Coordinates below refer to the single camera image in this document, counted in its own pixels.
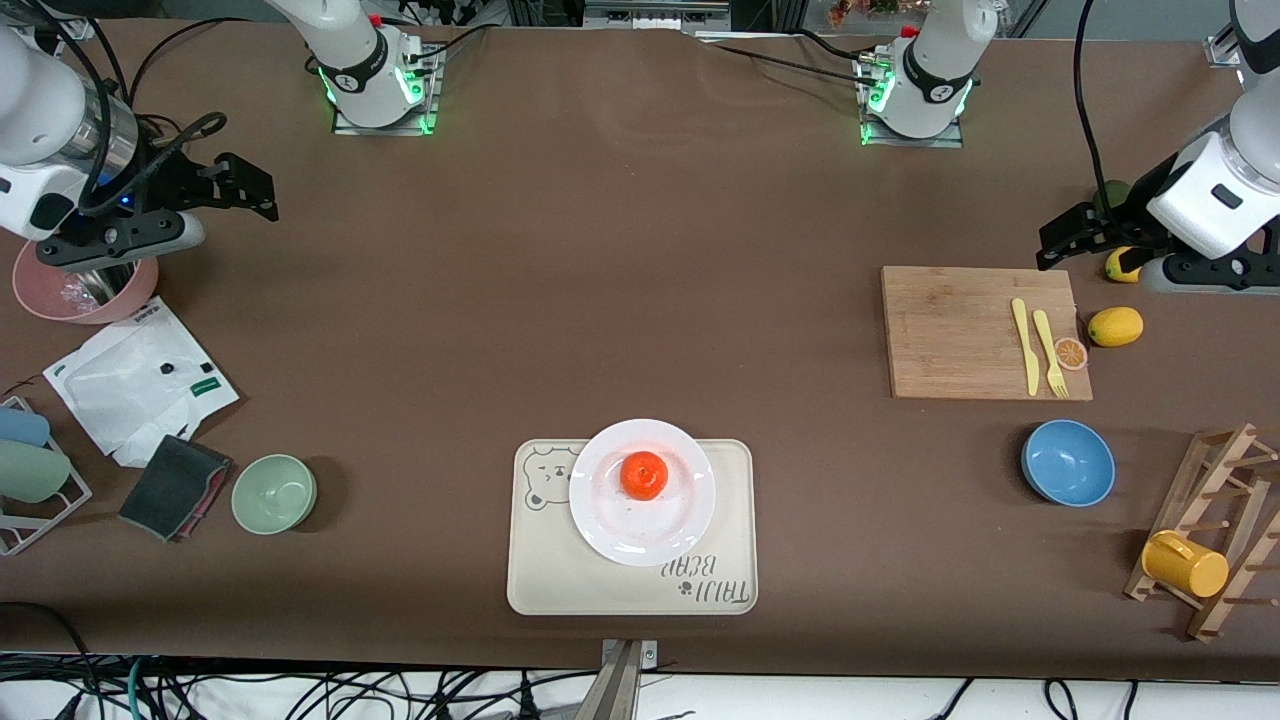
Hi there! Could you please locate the white round plate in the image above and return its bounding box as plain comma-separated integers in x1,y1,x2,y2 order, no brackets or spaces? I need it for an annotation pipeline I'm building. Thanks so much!
569,418,718,568

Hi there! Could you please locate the orange fruit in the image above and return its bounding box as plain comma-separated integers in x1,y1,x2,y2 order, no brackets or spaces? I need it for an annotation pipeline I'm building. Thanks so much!
620,451,669,501

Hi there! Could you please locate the metal scoop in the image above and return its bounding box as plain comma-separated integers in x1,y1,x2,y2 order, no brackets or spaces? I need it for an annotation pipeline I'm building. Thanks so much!
60,262,137,303

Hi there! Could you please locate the yellow plastic fork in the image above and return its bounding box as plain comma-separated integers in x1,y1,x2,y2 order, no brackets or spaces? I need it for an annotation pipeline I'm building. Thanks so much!
1032,309,1070,399

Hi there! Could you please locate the yellow plastic knife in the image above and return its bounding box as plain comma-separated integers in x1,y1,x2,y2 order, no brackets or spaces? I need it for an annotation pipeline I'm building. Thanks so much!
1011,298,1041,397

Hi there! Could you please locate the wooden cutting board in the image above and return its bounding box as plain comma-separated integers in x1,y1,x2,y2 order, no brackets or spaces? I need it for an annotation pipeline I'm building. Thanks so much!
881,266,1094,402

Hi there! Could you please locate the pink bowl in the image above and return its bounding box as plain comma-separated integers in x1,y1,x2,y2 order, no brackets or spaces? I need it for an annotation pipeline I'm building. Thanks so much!
12,245,160,325

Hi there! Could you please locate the white plastic bag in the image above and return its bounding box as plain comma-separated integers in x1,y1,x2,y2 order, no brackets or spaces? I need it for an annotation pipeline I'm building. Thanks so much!
43,298,241,469

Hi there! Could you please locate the blue bowl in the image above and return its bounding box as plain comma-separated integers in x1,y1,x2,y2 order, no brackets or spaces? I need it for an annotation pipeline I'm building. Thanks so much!
1021,419,1116,508

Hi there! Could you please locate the light blue cup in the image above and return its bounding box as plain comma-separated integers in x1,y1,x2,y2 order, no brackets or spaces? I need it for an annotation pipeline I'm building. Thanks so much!
0,406,51,448

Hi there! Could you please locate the dark grey sponge cloth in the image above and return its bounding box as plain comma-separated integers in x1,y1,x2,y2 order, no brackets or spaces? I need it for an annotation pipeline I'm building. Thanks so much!
118,434,232,543

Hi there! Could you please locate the sage green cup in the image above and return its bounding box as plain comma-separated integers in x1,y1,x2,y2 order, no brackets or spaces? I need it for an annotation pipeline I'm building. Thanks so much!
0,440,73,504

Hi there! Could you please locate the pale green bowl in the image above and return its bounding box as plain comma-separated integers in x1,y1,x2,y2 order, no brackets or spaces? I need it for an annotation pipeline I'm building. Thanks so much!
231,454,318,536

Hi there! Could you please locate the yellow mug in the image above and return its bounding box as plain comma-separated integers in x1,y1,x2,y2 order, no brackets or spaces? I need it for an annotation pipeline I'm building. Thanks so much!
1141,530,1230,599

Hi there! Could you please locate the wooden mug rack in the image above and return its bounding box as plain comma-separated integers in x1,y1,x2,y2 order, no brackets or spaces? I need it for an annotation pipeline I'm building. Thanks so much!
1123,423,1280,643

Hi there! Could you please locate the cream bear print tray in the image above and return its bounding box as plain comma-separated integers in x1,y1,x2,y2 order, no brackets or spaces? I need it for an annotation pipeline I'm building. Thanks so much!
506,439,759,616

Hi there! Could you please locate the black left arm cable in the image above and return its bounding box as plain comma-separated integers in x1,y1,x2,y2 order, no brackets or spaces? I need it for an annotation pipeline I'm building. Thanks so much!
1072,0,1116,191

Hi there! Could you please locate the coiled black cable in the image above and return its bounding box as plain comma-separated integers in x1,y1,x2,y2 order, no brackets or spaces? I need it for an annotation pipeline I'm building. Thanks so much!
95,18,253,151

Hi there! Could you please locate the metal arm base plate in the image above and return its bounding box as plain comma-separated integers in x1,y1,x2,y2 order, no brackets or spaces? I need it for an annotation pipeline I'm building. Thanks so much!
331,45,443,137
856,55,967,150

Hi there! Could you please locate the black base cable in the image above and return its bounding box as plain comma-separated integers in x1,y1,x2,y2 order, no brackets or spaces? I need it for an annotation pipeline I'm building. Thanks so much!
412,24,493,63
698,38,893,83

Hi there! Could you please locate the white wire cup rack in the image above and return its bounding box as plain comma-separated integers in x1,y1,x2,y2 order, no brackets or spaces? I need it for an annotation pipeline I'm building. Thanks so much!
0,396,93,557

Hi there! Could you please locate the teal floor cable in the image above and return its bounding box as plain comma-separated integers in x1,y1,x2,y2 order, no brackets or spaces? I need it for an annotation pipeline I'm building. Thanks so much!
122,658,153,720

